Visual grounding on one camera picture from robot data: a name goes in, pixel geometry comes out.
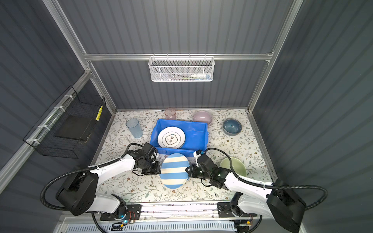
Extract pink bowl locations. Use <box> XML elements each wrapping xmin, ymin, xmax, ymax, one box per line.
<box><xmin>192</xmin><ymin>111</ymin><xmax>213</xmax><ymax>125</ymax></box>

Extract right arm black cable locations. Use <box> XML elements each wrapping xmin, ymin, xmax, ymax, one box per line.
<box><xmin>203</xmin><ymin>148</ymin><xmax>328</xmax><ymax>233</ymax></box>

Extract dark blue bowl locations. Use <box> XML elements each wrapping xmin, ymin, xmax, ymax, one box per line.
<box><xmin>222</xmin><ymin>118</ymin><xmax>242</xmax><ymax>136</ymax></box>

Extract blue white striped plate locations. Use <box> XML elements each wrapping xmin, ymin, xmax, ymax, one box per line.
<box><xmin>160</xmin><ymin>153</ymin><xmax>190</xmax><ymax>189</ymax></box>

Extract black wire wall basket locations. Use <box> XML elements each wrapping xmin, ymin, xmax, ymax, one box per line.
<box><xmin>23</xmin><ymin>88</ymin><xmax>106</xmax><ymax>159</ymax></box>

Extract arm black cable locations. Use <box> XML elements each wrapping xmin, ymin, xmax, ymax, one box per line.
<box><xmin>203</xmin><ymin>148</ymin><xmax>328</xmax><ymax>233</ymax></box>
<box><xmin>40</xmin><ymin>142</ymin><xmax>143</xmax><ymax>233</ymax></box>

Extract light green bowl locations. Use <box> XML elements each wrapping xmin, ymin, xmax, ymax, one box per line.
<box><xmin>220</xmin><ymin>158</ymin><xmax>247</xmax><ymax>177</ymax></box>

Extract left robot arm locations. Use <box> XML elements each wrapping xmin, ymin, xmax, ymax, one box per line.
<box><xmin>56</xmin><ymin>143</ymin><xmax>161</xmax><ymax>219</ymax></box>

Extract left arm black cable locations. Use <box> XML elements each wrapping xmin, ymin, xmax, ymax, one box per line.
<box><xmin>40</xmin><ymin>142</ymin><xmax>143</xmax><ymax>233</ymax></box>

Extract pink translucent cup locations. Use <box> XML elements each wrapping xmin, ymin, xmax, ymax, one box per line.
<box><xmin>164</xmin><ymin>108</ymin><xmax>177</xmax><ymax>120</ymax></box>

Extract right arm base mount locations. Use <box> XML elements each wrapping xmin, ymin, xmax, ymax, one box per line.
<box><xmin>217</xmin><ymin>202</ymin><xmax>258</xmax><ymax>218</ymax></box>

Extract blue plastic bin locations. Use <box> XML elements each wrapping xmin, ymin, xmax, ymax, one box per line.
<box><xmin>150</xmin><ymin>119</ymin><xmax>208</xmax><ymax>158</ymax></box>

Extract blue translucent cup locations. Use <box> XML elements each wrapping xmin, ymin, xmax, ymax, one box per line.
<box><xmin>126</xmin><ymin>118</ymin><xmax>142</xmax><ymax>138</ymax></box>

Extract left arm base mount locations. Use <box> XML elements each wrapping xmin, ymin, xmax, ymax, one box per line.
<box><xmin>100</xmin><ymin>204</ymin><xmax>142</xmax><ymax>221</ymax></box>

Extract white wire mesh basket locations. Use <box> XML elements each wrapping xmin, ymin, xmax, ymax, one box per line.
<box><xmin>148</xmin><ymin>55</ymin><xmax>215</xmax><ymax>82</ymax></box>

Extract white plate black emblem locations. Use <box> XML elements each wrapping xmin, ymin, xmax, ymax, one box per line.
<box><xmin>157</xmin><ymin>127</ymin><xmax>186</xmax><ymax>149</ymax></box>

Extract white vented strip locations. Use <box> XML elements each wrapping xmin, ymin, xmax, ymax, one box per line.
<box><xmin>65</xmin><ymin>220</ymin><xmax>237</xmax><ymax>233</ymax></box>

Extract floral table mat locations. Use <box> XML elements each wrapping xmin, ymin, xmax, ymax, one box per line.
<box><xmin>92</xmin><ymin>109</ymin><xmax>272</xmax><ymax>203</ymax></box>

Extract pens in white basket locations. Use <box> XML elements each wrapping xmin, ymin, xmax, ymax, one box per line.
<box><xmin>168</xmin><ymin>73</ymin><xmax>212</xmax><ymax>81</ymax></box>

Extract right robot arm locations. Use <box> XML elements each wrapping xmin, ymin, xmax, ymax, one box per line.
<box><xmin>186</xmin><ymin>150</ymin><xmax>306</xmax><ymax>233</ymax></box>

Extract yellow tag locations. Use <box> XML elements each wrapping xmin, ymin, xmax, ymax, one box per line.
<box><xmin>95</xmin><ymin>105</ymin><xmax>103</xmax><ymax>121</ymax></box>

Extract black pad in basket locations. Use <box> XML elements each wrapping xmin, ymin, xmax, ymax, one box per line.
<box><xmin>54</xmin><ymin>116</ymin><xmax>91</xmax><ymax>140</ymax></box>

